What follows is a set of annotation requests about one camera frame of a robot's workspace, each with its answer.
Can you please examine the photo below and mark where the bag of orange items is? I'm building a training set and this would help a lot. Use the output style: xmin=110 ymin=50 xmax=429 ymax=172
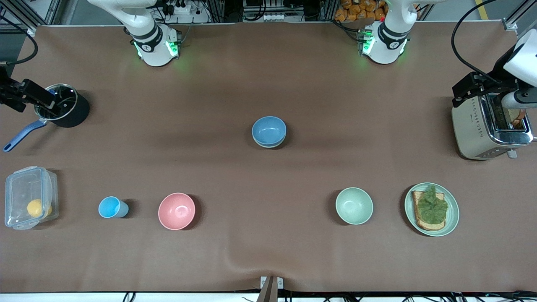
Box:
xmin=334 ymin=0 xmax=388 ymax=22

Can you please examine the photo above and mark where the black saucepan with blue handle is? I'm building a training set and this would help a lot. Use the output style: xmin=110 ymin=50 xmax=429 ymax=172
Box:
xmin=3 ymin=84 xmax=90 ymax=152

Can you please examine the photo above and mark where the brown table cloth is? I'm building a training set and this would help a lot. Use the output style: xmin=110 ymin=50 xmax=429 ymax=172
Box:
xmin=0 ymin=22 xmax=537 ymax=293

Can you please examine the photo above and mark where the glass lid with blue knob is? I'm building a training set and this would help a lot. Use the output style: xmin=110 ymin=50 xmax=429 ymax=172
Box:
xmin=35 ymin=84 xmax=78 ymax=121

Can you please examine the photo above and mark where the brown bread slice in toaster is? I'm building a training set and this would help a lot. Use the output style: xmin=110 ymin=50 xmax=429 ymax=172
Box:
xmin=508 ymin=108 xmax=526 ymax=128

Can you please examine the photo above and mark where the silver toaster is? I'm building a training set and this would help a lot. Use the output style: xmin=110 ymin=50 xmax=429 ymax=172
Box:
xmin=452 ymin=83 xmax=534 ymax=161

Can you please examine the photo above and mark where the metal table edge bracket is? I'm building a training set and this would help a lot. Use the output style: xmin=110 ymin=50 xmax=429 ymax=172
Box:
xmin=260 ymin=276 xmax=284 ymax=302

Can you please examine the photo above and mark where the clear plastic food container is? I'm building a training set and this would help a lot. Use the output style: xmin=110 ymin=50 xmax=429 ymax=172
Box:
xmin=4 ymin=166 xmax=59 ymax=230

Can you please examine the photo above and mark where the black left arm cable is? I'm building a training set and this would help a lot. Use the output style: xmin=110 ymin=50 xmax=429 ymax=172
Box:
xmin=451 ymin=0 xmax=501 ymax=85

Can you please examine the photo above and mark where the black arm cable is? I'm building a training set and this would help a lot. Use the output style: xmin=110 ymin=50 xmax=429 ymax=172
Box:
xmin=451 ymin=0 xmax=501 ymax=85
xmin=0 ymin=15 xmax=39 ymax=66

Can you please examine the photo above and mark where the green lettuce leaf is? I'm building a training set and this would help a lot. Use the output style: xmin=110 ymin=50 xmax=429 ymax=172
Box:
xmin=417 ymin=185 xmax=448 ymax=225

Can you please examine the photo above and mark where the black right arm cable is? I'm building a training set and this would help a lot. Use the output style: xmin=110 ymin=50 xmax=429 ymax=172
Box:
xmin=0 ymin=15 xmax=39 ymax=66

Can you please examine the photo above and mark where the toast slice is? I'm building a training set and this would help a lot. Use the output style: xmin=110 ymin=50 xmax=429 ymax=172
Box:
xmin=411 ymin=191 xmax=446 ymax=231

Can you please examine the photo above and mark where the light green plate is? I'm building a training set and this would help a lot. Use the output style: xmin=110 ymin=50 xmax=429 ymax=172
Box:
xmin=404 ymin=182 xmax=460 ymax=237

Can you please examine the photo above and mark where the white power strip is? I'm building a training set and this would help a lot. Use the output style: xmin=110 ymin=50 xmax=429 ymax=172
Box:
xmin=166 ymin=2 xmax=210 ymax=23

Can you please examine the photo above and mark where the blue bowl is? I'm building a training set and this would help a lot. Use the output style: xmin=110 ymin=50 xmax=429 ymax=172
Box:
xmin=252 ymin=116 xmax=287 ymax=146

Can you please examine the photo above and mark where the pink bowl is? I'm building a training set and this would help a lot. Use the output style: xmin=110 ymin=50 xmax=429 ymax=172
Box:
xmin=158 ymin=193 xmax=196 ymax=231

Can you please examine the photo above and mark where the yellow lemon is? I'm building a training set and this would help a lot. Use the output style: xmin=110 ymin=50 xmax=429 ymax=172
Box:
xmin=26 ymin=199 xmax=53 ymax=219

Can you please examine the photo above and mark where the blue plastic cup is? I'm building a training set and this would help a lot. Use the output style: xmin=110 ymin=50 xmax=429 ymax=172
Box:
xmin=98 ymin=196 xmax=129 ymax=219

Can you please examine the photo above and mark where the light green bowl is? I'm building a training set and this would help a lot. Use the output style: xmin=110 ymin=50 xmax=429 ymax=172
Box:
xmin=335 ymin=187 xmax=374 ymax=225
xmin=252 ymin=134 xmax=287 ymax=149

